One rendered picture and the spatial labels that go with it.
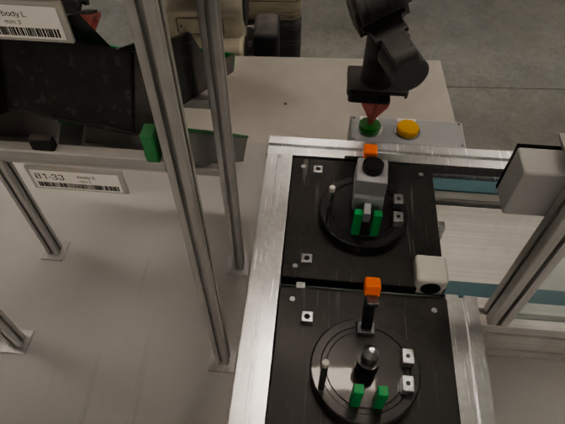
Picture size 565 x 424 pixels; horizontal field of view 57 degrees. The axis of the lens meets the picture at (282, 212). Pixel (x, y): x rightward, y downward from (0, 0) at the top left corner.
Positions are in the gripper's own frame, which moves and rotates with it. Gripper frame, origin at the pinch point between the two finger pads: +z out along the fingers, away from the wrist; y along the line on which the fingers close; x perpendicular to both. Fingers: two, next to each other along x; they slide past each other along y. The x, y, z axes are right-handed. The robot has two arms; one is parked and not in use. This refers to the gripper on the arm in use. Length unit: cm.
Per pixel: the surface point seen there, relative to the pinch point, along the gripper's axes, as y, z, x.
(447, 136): 14.4, 2.1, -1.1
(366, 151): -2.0, -9.6, -17.7
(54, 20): -27, -46, -44
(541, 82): 98, 99, 143
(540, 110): 93, 99, 121
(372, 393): 0, -1, -50
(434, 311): 8.6, 0.8, -37.6
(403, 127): 6.2, 0.9, -0.7
